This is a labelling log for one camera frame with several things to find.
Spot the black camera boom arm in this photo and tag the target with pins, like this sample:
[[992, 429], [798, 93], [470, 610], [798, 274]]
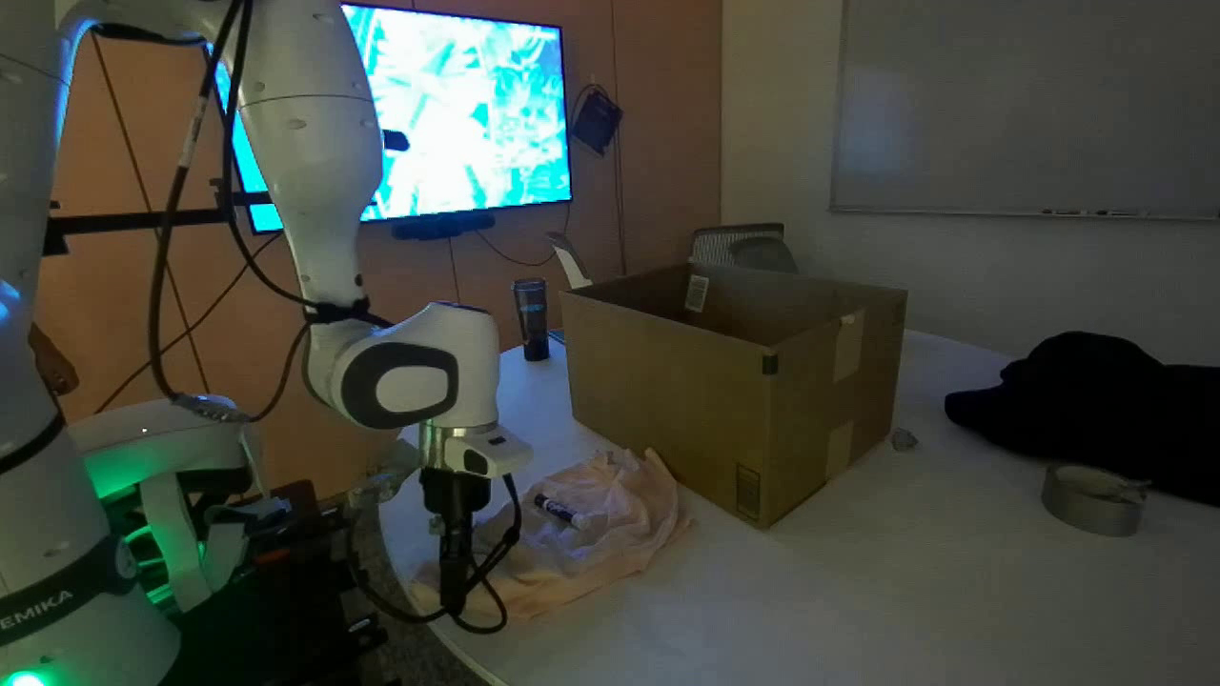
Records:
[[127, 224]]

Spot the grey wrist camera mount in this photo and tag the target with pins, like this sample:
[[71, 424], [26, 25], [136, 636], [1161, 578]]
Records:
[[470, 446]]

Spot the black camera on boom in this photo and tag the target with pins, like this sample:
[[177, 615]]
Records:
[[397, 137]]

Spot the black equipment stand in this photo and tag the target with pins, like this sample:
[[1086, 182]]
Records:
[[288, 596]]

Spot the wall-mounted TV screen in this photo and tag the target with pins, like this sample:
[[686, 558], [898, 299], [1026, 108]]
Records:
[[498, 116]]

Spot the grey chair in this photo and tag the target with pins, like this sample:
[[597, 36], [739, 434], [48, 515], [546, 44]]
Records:
[[746, 248]]

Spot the black wall device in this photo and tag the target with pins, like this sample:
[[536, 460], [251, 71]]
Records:
[[597, 118]]

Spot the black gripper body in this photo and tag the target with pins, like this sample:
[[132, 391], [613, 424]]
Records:
[[460, 507]]

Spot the peach shirt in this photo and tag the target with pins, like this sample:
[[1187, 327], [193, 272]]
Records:
[[612, 507]]

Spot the open cardboard box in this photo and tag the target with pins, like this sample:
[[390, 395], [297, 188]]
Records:
[[686, 395]]

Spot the dark spray can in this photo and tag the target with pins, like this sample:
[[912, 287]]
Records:
[[529, 320]]

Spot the whiteboard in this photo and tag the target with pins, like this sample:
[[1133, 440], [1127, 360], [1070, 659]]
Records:
[[1031, 100]]

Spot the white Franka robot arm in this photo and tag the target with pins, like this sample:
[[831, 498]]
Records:
[[305, 126]]

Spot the black bar under TV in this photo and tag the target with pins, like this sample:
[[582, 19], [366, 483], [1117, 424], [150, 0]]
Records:
[[443, 226]]

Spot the grey tape roll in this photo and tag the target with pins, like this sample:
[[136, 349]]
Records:
[[1091, 506]]

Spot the small grey object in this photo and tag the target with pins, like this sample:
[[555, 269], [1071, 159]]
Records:
[[904, 440]]

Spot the black garment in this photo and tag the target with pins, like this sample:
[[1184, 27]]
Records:
[[1108, 405]]

